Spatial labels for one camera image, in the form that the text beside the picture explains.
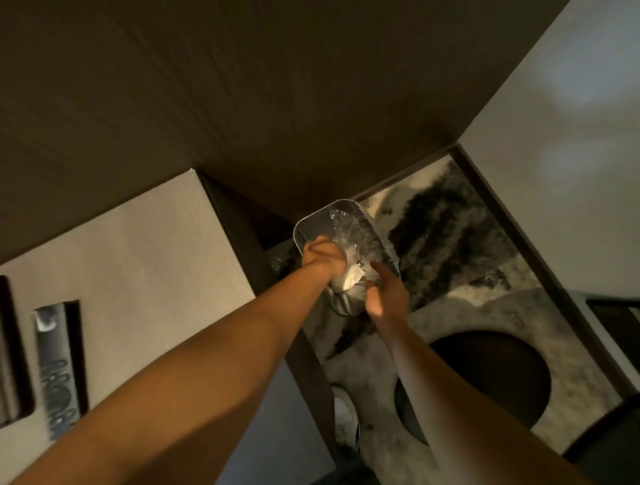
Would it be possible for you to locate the small grey waste bin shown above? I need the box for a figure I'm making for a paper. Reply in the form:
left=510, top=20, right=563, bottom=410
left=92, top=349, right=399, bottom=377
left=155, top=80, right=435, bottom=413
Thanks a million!
left=292, top=199, right=402, bottom=318

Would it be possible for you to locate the person's left forearm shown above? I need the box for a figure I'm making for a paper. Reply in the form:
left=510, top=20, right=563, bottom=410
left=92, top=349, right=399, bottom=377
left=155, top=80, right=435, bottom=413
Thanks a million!
left=10, top=261, right=337, bottom=485

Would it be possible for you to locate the black tray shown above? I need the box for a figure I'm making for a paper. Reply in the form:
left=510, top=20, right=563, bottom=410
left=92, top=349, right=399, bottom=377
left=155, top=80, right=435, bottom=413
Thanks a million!
left=0, top=275, right=37, bottom=428

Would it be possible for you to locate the white desk with dark side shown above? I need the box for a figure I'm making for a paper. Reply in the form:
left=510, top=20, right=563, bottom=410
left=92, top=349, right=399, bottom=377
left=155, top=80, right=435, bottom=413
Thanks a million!
left=0, top=168, right=346, bottom=485

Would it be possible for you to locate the person's right forearm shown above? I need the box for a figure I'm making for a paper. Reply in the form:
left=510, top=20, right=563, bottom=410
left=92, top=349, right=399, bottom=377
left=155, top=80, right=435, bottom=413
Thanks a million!
left=381, top=320, right=596, bottom=485

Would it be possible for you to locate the person's white shoe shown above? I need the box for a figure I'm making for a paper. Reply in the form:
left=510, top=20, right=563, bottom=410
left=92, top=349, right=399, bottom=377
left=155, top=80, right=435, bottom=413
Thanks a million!
left=332, top=385, right=362, bottom=450

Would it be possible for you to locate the person's right hand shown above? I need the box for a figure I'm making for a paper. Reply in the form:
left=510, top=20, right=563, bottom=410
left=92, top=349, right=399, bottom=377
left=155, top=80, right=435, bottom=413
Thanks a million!
left=364, top=261, right=411, bottom=333

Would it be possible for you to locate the person's left hand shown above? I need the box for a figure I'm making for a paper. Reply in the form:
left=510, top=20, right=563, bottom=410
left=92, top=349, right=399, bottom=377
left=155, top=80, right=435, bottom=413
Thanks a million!
left=301, top=236, right=349, bottom=286

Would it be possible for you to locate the dark wooden cabinet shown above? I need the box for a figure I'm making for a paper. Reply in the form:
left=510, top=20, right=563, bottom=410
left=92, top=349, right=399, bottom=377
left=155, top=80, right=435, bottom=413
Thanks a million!
left=0, top=0, right=571, bottom=265

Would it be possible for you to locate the grey and black patterned rug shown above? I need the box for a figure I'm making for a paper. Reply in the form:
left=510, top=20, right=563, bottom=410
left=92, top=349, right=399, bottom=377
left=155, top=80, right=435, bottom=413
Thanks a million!
left=300, top=155, right=624, bottom=485

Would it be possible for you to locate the clear plastic bin liner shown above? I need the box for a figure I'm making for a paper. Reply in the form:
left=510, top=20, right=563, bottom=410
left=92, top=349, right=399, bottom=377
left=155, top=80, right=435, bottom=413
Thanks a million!
left=327, top=206, right=397, bottom=280

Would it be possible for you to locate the grey printed packet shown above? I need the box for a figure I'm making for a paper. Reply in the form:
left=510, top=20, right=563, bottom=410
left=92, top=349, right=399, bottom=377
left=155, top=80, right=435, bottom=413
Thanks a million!
left=31, top=302, right=83, bottom=441

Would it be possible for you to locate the crumpled white paper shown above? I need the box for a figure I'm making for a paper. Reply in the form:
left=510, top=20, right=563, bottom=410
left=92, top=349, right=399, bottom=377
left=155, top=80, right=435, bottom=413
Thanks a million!
left=335, top=264, right=367, bottom=294

